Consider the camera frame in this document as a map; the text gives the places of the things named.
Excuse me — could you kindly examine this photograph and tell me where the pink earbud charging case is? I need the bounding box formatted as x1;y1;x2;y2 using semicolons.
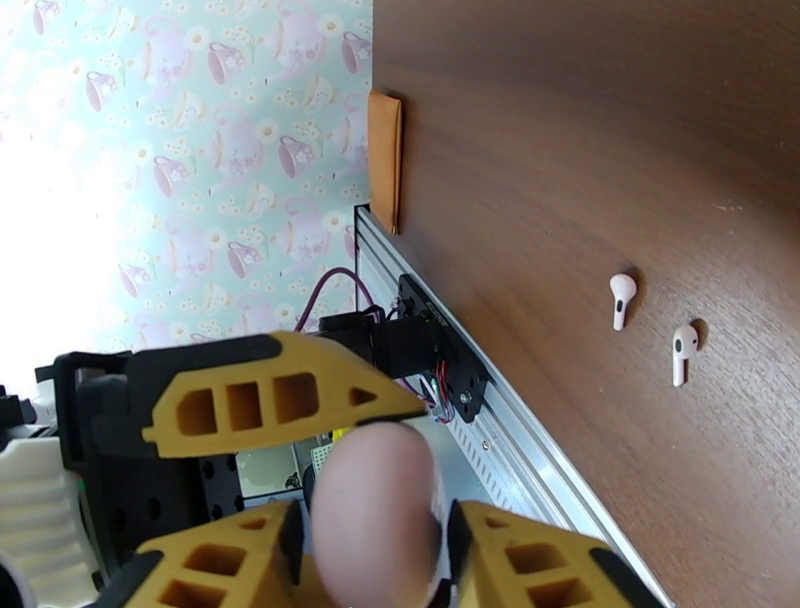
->
311;421;450;608

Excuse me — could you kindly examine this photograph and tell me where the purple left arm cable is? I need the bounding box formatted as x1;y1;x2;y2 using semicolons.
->
292;267;376;333

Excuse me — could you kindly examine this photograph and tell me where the pale pink wireless earbud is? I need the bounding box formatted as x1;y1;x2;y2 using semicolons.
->
609;272;639;333
671;323;700;389

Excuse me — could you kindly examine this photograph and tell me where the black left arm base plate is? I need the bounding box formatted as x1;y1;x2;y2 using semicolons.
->
392;273;492;426

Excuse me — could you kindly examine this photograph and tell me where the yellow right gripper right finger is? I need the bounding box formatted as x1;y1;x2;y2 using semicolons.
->
446;499;667;608

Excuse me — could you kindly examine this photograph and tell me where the orange leather pouch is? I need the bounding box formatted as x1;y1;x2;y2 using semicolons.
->
367;87;406;237

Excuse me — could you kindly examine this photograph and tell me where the aluminium mounting rail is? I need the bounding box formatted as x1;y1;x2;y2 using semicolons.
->
352;202;676;608

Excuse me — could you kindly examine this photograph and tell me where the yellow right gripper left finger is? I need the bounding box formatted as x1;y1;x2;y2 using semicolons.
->
93;499;309;608

